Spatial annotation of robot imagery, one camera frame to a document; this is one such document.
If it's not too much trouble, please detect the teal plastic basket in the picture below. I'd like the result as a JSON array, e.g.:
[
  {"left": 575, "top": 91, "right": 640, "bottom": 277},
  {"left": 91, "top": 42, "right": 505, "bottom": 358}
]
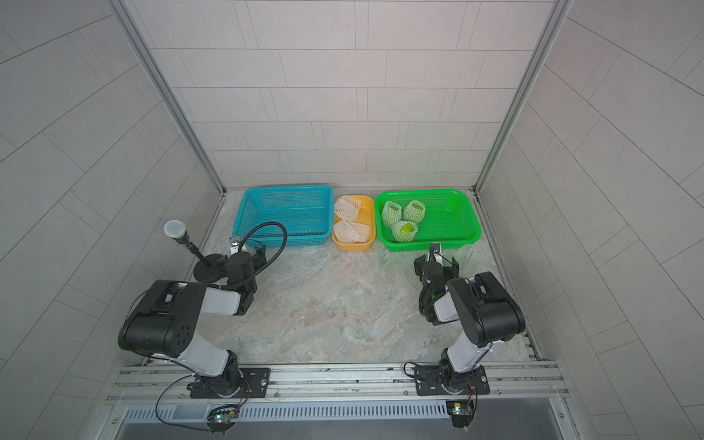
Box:
[{"left": 233, "top": 185, "right": 334, "bottom": 247}]

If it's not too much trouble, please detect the white foam nets pile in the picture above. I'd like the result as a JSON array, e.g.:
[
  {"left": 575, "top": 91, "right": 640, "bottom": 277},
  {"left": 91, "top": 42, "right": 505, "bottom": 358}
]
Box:
[{"left": 333, "top": 195, "right": 371, "bottom": 244}]

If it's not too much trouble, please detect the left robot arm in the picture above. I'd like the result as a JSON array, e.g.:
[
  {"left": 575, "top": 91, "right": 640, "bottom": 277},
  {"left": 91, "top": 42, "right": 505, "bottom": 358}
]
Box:
[{"left": 118, "top": 220, "right": 288, "bottom": 399}]

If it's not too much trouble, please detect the right circuit board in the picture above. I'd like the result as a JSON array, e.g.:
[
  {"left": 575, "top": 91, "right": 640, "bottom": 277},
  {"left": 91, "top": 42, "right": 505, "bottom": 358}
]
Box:
[{"left": 445, "top": 400, "right": 477, "bottom": 429}]

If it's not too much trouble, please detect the left circuit board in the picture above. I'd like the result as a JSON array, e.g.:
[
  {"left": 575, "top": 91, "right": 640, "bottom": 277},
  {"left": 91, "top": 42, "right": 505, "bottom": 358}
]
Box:
[{"left": 205, "top": 405, "right": 238, "bottom": 435}]

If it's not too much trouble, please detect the microphone on black stand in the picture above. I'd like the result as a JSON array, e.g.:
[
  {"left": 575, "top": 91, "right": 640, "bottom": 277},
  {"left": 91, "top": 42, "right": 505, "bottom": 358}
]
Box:
[{"left": 163, "top": 219, "right": 227, "bottom": 283}]

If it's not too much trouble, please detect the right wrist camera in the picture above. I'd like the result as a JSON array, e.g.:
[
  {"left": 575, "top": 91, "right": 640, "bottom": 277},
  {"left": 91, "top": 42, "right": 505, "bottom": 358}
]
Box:
[{"left": 429, "top": 242, "right": 443, "bottom": 264}]

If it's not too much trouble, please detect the white foam net sleeve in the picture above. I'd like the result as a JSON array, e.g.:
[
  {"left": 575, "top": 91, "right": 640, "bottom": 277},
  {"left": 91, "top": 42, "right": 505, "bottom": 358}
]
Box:
[
  {"left": 402, "top": 199, "right": 427, "bottom": 225},
  {"left": 380, "top": 200, "right": 403, "bottom": 227},
  {"left": 390, "top": 220, "right": 419, "bottom": 243}
]

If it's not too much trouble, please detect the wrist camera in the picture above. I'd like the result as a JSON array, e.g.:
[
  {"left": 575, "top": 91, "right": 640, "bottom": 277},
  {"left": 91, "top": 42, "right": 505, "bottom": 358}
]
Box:
[
  {"left": 429, "top": 242, "right": 443, "bottom": 264},
  {"left": 229, "top": 235, "right": 242, "bottom": 255}
]

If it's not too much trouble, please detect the green plastic basket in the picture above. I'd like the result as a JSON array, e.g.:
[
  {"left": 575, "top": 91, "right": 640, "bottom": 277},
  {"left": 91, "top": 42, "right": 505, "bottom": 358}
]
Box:
[{"left": 374, "top": 189, "right": 481, "bottom": 252}]

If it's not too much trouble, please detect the yellow plastic tub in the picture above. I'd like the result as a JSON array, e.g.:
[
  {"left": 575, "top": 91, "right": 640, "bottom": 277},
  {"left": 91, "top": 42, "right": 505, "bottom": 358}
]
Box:
[{"left": 333, "top": 195, "right": 376, "bottom": 251}]

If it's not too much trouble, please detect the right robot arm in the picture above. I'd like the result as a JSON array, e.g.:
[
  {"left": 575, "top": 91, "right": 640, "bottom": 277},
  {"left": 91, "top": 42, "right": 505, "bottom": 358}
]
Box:
[{"left": 414, "top": 243, "right": 525, "bottom": 396}]

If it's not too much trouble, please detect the circuit board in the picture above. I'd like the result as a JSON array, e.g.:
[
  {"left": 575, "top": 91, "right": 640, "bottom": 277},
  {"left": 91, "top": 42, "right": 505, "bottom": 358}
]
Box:
[
  {"left": 205, "top": 405, "right": 238, "bottom": 435},
  {"left": 445, "top": 400, "right": 477, "bottom": 429}
]

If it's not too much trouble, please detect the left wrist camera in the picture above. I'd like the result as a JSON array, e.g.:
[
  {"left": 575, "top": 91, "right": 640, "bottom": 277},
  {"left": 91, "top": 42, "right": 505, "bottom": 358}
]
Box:
[{"left": 229, "top": 235, "right": 242, "bottom": 255}]

